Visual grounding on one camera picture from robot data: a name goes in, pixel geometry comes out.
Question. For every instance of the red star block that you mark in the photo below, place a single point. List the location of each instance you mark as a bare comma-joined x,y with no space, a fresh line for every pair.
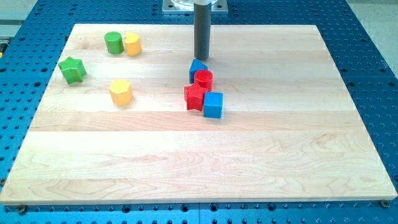
194,96

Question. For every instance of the yellow hexagon block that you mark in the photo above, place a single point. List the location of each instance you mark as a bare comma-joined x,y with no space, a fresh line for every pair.
121,92

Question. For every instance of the green star block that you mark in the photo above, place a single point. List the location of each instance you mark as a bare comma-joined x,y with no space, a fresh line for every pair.
72,69

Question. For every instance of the blue cube block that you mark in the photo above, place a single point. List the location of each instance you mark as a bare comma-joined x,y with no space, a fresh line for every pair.
213,105

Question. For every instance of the red cylinder block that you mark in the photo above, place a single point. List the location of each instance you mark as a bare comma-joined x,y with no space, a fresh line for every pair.
204,78

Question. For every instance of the blue triangle block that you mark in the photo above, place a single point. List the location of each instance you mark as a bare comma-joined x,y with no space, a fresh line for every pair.
196,65

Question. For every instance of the light wooden board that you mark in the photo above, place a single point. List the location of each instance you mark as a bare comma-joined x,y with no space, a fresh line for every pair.
289,130

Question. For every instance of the yellow heart block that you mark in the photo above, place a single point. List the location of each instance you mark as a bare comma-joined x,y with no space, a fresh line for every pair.
133,44

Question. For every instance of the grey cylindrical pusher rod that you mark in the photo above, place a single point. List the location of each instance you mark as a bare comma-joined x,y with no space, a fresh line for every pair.
202,27

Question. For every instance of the silver robot mounting plate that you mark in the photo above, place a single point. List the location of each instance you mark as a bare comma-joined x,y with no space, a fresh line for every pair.
187,6

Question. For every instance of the green cylinder block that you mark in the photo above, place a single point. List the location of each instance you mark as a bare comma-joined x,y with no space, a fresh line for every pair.
114,42

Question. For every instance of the left brass board stopper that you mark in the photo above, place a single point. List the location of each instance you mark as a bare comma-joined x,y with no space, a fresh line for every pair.
21,209

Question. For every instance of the brass board stopper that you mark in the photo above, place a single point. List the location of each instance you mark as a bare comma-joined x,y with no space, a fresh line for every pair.
21,209
384,203

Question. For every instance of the right brass board stopper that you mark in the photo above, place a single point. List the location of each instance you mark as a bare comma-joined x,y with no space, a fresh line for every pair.
384,203

